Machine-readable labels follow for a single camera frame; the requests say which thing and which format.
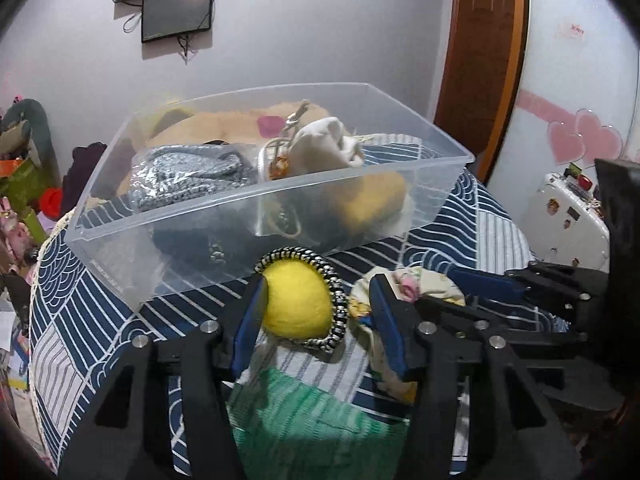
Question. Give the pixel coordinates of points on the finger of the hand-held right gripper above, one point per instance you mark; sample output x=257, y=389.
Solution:
x=487, y=284
x=505, y=320

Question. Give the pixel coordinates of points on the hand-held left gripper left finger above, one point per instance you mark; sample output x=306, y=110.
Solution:
x=250, y=316

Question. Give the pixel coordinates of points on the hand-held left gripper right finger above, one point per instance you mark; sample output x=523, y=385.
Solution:
x=386, y=322

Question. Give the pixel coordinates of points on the floral fabric scrunchie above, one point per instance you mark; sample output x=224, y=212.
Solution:
x=362, y=295

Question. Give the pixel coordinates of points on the yellow felt ball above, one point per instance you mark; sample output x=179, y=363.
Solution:
x=295, y=305

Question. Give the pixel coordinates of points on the clear plastic storage box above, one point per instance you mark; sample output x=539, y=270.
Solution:
x=150, y=265

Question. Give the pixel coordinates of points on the white suitcase with stickers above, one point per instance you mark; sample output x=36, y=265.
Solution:
x=560, y=225

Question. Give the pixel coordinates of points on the black fabric item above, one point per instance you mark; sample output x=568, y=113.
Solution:
x=190, y=245

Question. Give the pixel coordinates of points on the pink heart decoration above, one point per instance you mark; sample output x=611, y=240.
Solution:
x=585, y=137

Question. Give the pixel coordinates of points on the yellow plush toy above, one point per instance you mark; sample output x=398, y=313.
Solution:
x=367, y=205

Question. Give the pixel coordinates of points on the green knitted cloth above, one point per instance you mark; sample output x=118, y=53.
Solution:
x=310, y=425

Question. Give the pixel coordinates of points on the grey knitted item in bag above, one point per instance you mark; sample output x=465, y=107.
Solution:
x=190, y=175

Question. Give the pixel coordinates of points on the keyring with amber charm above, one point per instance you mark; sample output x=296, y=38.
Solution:
x=280, y=162

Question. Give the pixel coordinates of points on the blue patterned bedsheet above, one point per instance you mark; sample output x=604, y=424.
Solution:
x=85, y=340

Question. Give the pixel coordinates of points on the white fabric pouch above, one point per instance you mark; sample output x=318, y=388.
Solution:
x=320, y=147

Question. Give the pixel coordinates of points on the beige plush toy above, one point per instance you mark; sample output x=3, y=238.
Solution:
x=225, y=125

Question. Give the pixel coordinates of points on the dark purple cloth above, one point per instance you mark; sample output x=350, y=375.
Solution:
x=82, y=170

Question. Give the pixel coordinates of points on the brown wooden door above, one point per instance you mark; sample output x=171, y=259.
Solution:
x=480, y=60

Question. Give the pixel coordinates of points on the red toy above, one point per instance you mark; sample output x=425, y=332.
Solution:
x=51, y=201

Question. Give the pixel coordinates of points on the green dinosaur plush toy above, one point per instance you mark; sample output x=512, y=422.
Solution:
x=30, y=130

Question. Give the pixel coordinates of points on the small black monitor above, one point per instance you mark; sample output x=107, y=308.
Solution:
x=177, y=12

